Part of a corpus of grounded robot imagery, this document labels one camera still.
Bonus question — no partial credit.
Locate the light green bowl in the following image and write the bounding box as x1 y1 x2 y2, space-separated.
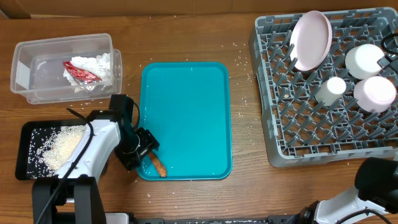
345 44 384 80

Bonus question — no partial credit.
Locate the brown sausage piece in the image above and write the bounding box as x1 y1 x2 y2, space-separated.
149 152 167 178

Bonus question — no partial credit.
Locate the white cup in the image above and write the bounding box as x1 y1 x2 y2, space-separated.
315 77 346 106

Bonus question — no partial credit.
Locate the large pink plate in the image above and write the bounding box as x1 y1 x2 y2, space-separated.
290 11 333 71

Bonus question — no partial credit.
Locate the red snack wrapper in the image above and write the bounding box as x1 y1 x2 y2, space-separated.
63 61 101 84

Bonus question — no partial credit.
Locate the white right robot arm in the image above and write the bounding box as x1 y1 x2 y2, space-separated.
286 75 397 223

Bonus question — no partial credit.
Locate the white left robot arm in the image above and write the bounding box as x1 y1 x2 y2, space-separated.
32 110 159 223

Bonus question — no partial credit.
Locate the grey dishwasher rack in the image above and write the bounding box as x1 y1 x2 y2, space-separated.
249 7 397 167

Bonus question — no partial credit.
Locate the teal plastic tray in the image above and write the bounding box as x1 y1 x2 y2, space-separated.
139 62 233 180

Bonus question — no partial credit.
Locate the pile of white rice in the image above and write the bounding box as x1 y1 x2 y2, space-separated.
26 125 85 179

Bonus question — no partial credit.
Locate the black plastic tray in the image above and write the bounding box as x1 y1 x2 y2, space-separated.
14 118 109 181

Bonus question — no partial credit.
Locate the clear plastic bin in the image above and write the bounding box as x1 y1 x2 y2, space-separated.
10 34 123 104

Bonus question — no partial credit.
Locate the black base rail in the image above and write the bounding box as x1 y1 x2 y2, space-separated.
105 213 312 224

